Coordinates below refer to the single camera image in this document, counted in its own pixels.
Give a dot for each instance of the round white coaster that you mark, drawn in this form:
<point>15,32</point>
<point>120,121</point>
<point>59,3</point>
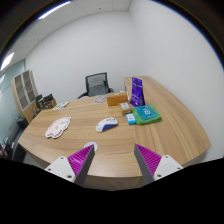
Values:
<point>93,144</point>

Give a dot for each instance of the small tan cardboard box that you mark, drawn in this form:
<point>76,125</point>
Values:
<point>125,108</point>

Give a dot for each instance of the purple standing sign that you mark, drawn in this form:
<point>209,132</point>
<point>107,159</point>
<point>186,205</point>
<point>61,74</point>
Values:
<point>137,95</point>

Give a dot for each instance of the wooden shelf cabinet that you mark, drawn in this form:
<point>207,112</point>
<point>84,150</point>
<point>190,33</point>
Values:
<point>25,92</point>

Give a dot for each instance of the black mesh office chair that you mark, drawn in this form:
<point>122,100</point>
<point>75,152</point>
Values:
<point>96,84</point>

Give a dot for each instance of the small blue box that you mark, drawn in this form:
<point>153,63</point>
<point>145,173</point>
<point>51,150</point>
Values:
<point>131,119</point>

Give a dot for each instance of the white and blue computer mouse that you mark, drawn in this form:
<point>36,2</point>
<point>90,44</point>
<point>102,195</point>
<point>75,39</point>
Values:
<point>106,124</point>

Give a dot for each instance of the dark clutter on side desk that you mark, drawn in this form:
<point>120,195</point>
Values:
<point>47,102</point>

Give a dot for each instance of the green folded cloth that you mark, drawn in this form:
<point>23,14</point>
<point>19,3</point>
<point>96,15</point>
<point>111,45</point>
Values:
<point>139,121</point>

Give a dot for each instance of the white card with print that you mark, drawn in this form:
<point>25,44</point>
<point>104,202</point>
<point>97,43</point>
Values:
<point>61,105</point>

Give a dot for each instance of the teal booklet on cloth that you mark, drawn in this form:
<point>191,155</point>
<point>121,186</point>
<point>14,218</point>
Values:
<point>145,112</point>

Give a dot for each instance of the large brown cardboard box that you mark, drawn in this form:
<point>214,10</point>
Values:
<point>113,99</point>

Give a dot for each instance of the grey pad on table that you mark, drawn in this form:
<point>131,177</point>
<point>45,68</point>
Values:
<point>100,99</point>

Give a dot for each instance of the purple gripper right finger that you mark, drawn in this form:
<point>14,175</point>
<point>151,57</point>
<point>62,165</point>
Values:
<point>154,166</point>

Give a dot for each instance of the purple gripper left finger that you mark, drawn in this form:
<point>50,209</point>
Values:
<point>75,167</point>

